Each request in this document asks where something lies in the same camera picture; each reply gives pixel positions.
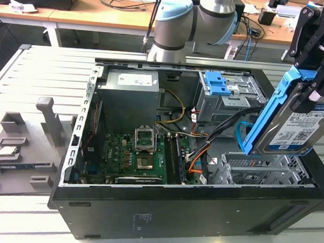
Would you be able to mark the hard disk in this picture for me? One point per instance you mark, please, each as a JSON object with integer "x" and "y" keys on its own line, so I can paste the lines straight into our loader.
{"x": 296, "y": 135}

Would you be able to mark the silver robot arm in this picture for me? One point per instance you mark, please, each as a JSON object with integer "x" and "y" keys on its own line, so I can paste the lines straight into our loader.
{"x": 173, "y": 25}

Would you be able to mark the metal disk bay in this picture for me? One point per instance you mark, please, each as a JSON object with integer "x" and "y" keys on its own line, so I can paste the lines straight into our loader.
{"x": 258, "y": 168}

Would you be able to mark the small black box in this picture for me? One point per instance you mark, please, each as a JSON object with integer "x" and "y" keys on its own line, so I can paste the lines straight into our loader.
{"x": 266, "y": 17}

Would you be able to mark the blue plastic drive latch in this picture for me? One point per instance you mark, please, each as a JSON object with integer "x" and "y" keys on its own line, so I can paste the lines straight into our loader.
{"x": 215, "y": 87}

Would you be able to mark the grey metal drive cage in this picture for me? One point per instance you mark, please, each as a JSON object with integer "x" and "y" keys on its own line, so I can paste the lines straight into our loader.
{"x": 212, "y": 108}

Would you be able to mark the black RAM slot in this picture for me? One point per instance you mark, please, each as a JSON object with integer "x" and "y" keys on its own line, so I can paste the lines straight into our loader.
{"x": 180, "y": 158}
{"x": 172, "y": 160}

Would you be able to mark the grey power supply unit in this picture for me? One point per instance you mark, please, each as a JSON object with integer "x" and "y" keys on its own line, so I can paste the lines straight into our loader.
{"x": 130, "y": 103}

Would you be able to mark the CPU socket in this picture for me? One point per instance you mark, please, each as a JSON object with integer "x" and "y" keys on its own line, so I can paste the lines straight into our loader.
{"x": 145, "y": 163}

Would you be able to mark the wooden desk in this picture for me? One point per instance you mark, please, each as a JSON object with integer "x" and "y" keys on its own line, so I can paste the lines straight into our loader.
{"x": 102, "y": 13}

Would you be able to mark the black open PC case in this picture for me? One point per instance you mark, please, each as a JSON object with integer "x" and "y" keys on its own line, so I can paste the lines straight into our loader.
{"x": 173, "y": 210}

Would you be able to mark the black graphics card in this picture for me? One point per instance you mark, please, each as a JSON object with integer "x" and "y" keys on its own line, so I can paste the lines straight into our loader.
{"x": 139, "y": 180}

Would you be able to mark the green motherboard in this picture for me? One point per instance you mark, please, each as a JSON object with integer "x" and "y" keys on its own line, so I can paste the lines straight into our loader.
{"x": 116, "y": 154}

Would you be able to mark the crumpled white paper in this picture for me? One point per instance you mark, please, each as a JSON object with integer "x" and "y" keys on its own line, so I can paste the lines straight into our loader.
{"x": 21, "y": 7}

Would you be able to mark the grey parts rack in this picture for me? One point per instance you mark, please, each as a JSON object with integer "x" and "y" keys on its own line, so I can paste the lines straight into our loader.
{"x": 25, "y": 146}

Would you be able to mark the RAM stick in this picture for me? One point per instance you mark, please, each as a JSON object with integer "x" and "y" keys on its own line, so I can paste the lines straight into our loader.
{"x": 16, "y": 167}

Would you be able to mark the silver CPU chip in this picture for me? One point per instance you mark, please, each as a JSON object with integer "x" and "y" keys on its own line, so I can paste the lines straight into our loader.
{"x": 8, "y": 151}

